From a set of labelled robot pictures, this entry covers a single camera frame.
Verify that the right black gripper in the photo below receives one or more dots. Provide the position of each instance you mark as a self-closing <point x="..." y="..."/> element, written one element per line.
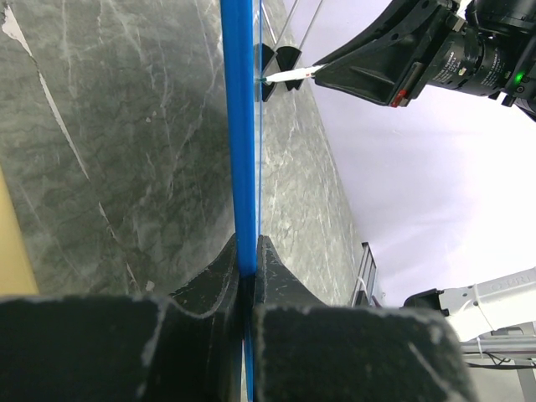
<point x="492" y="53"/>

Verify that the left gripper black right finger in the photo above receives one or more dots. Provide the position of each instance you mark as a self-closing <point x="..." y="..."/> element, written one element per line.
<point x="306" y="350"/>

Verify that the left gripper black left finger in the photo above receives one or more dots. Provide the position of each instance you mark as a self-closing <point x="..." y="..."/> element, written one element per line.
<point x="186" y="346"/>

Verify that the green whiteboard marker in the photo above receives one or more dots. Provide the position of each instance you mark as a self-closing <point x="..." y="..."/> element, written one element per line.
<point x="296" y="74"/>

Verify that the blue framed whiteboard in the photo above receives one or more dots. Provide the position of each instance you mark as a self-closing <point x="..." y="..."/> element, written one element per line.
<point x="241" y="80"/>

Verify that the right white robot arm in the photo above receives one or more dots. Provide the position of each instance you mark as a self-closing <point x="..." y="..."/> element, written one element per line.
<point x="491" y="305"/>

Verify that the whiteboard wire stand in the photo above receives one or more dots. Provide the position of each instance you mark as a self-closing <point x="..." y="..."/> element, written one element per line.
<point x="270" y="49"/>

